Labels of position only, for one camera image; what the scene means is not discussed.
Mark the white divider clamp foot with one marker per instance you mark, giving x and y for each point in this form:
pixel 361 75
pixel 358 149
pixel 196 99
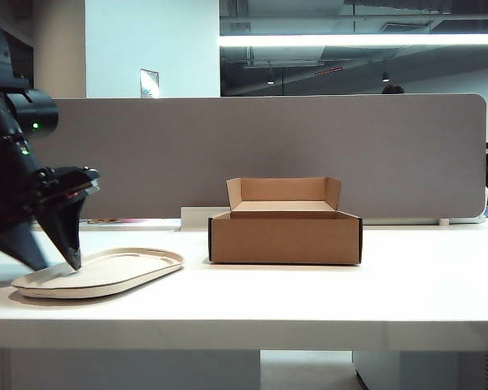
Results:
pixel 443 222

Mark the dark-haired person head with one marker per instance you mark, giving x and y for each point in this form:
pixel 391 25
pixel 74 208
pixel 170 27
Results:
pixel 392 89

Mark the framed wall notice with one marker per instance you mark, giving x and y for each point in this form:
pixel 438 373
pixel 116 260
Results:
pixel 149 83

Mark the grey fabric desk divider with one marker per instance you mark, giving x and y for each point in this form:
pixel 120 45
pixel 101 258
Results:
pixel 227 154

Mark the red ceiling sign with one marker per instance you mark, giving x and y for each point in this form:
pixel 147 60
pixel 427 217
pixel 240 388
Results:
pixel 328 72

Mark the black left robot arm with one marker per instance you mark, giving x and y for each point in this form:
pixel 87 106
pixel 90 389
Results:
pixel 4 134

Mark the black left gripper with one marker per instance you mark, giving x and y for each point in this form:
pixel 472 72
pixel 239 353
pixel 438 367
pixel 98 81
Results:
pixel 61 185

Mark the open brown cardboard box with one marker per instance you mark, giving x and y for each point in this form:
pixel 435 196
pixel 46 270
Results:
pixel 284 239

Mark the long white ceiling light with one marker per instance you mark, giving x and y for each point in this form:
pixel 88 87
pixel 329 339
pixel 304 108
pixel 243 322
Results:
pixel 349 40

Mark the beige oval pulp lid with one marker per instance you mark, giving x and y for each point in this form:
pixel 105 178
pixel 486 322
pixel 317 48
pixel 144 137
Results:
pixel 118 272

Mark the black ceiling spot lamp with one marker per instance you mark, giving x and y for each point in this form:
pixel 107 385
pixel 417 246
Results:
pixel 385 77

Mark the colourful papers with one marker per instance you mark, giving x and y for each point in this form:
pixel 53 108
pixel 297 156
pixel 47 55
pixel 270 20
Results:
pixel 114 221

